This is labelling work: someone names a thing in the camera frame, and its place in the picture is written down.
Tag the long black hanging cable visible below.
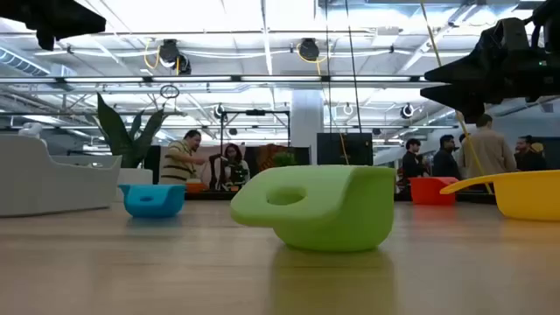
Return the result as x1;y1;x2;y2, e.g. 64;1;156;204
344;0;363;135

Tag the person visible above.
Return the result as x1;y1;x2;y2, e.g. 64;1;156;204
401;137;433;181
431;134;461;180
457;114;518;180
159;129;210;186
220;143;251;192
513;135;549;172

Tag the long horizontal light bar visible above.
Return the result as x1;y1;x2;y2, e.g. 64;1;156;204
0;74;443;85

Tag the small green bushy plant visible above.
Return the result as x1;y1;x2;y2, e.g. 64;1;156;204
272;150;298;168

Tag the white rounded object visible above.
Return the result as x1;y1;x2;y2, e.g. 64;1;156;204
17;122;48;148

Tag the white square column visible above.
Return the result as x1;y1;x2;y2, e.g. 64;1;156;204
290;89;326;166

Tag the black monitor screen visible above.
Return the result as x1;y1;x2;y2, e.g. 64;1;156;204
316;131;375;167

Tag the ribbed ceiling duct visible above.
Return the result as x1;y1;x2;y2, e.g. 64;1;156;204
0;45;53;78

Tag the light blue measuring cup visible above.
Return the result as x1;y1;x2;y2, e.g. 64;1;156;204
117;183;188;220

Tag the yellow measuring cup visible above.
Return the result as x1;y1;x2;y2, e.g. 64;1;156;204
439;169;560;222

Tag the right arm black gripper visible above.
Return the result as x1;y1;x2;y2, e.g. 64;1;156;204
419;17;560;125

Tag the red measuring cup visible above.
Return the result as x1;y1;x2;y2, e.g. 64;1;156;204
409;176;459;207

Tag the long yellow hanging cable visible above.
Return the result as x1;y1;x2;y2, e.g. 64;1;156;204
418;0;494;195

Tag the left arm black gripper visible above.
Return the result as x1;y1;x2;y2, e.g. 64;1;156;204
0;0;108;51

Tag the orange patterned object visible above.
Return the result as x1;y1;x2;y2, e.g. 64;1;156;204
255;143;288;172

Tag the green plant in white pot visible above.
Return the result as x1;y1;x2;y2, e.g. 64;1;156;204
85;91;170;203

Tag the large black ceiling cable reel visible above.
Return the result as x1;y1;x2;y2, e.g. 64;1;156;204
298;37;321;63
157;38;193;76

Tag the black metal rig frame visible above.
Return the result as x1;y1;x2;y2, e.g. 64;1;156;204
218;108;292;176

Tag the grey plastic basket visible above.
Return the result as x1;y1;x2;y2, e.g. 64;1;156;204
0;133;123;218

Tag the green measuring cup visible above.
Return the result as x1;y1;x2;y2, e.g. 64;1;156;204
229;164;397;254

